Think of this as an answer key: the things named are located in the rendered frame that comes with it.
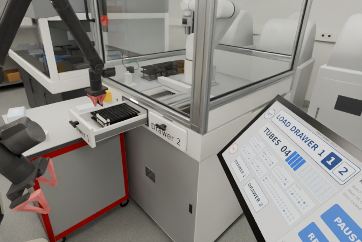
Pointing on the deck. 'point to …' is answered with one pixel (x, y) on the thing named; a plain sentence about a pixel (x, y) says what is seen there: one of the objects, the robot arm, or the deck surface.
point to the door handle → (86, 5)
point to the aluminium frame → (215, 111)
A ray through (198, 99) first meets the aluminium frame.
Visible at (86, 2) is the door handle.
